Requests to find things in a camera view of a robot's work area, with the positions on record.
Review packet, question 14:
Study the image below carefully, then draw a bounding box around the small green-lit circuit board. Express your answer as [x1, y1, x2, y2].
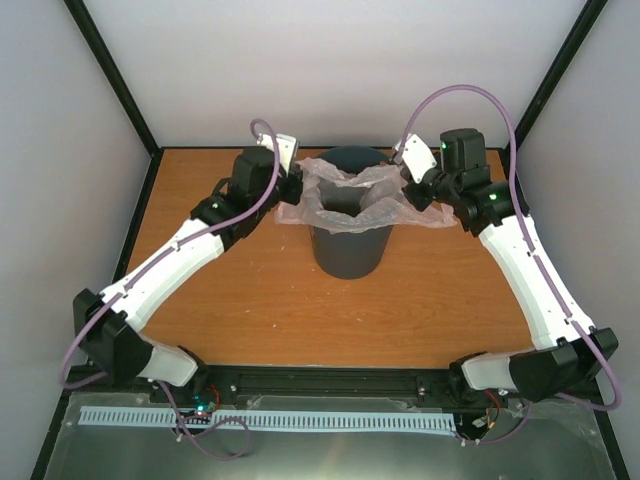
[188, 395, 220, 425]

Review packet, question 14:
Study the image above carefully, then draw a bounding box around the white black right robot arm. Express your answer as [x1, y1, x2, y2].
[392, 128, 619, 402]

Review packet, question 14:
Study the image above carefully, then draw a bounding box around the black left frame post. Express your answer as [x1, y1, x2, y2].
[62, 0, 162, 157]

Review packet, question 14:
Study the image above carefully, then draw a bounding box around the black right frame post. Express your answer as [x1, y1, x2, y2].
[505, 0, 611, 159]

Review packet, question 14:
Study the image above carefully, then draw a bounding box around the dark grey trash bin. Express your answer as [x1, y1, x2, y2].
[310, 146, 392, 280]

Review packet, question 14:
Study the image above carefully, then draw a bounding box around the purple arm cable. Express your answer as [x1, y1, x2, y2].
[399, 84, 624, 412]
[59, 118, 281, 391]

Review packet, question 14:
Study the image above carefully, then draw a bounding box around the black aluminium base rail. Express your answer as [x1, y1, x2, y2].
[63, 365, 599, 413]

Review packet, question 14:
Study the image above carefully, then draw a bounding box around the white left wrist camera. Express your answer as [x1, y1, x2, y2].
[262, 134, 299, 175]

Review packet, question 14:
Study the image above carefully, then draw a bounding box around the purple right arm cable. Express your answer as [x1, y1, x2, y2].
[399, 84, 624, 412]

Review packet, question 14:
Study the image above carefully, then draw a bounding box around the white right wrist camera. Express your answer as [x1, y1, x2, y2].
[390, 133, 437, 184]

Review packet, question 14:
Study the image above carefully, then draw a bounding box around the purple floor cable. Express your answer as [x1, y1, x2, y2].
[154, 392, 253, 460]

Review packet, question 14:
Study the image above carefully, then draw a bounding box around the black frame post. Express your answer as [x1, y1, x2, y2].
[62, 0, 162, 157]
[505, 0, 611, 159]

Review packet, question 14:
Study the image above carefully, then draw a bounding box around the pink plastic trash bag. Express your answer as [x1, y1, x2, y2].
[275, 158, 457, 234]

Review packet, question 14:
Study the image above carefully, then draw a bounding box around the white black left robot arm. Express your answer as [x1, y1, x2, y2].
[72, 135, 302, 403]

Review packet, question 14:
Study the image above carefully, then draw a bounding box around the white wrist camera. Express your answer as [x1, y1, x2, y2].
[390, 133, 437, 184]
[262, 134, 299, 175]

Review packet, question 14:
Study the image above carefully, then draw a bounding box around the light blue slotted cable duct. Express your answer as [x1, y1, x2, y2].
[77, 406, 456, 436]

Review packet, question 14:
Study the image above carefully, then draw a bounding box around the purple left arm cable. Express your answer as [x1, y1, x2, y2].
[59, 118, 281, 391]

